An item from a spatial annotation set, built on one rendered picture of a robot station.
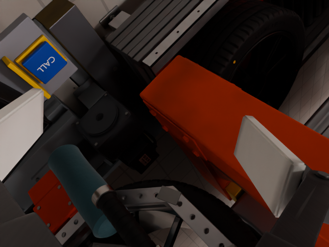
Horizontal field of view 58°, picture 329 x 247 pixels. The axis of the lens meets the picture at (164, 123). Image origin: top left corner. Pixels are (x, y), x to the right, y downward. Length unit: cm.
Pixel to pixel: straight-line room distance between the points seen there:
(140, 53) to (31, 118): 87
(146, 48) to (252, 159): 88
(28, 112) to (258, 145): 13
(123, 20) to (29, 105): 105
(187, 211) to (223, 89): 30
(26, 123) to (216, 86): 60
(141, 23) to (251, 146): 99
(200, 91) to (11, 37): 43
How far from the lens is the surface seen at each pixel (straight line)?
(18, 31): 69
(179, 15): 109
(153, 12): 116
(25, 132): 18
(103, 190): 56
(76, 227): 86
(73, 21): 109
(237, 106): 69
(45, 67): 70
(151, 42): 105
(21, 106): 17
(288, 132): 65
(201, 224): 70
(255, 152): 18
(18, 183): 121
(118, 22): 122
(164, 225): 104
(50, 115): 116
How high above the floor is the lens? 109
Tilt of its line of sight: 37 degrees down
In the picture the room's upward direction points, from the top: 129 degrees clockwise
